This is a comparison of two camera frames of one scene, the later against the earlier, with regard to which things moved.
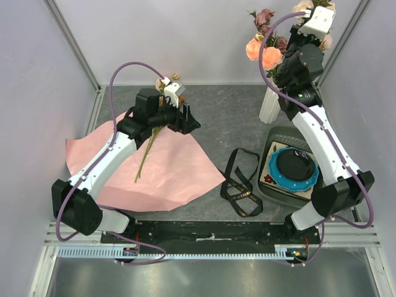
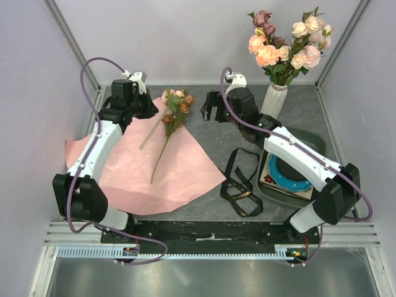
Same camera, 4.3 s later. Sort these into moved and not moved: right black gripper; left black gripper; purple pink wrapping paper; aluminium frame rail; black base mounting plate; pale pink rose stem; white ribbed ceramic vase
Moved: left black gripper; right black gripper; pale pink rose stem
Not moved: black base mounting plate; aluminium frame rail; purple pink wrapping paper; white ribbed ceramic vase
